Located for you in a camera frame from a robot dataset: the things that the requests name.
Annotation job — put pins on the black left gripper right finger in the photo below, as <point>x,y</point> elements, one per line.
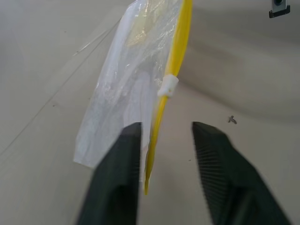
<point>225,178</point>

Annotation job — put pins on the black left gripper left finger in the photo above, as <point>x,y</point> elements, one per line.
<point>114,178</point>

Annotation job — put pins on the clear plastic bag yellow zipper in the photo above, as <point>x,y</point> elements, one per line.
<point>122,75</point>

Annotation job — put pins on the black metal bracket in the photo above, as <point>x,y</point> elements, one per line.
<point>279,10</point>

